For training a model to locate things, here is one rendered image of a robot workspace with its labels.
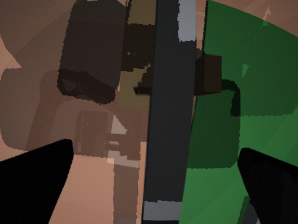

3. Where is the green mat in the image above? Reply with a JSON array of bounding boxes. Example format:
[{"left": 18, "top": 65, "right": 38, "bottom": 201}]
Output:
[{"left": 180, "top": 0, "right": 298, "bottom": 224}]

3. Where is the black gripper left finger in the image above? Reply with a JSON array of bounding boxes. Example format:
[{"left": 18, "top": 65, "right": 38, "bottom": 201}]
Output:
[{"left": 0, "top": 139, "right": 74, "bottom": 224}]

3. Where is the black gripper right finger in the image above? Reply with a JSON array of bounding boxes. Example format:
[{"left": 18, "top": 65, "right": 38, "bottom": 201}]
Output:
[{"left": 237, "top": 148, "right": 298, "bottom": 224}]

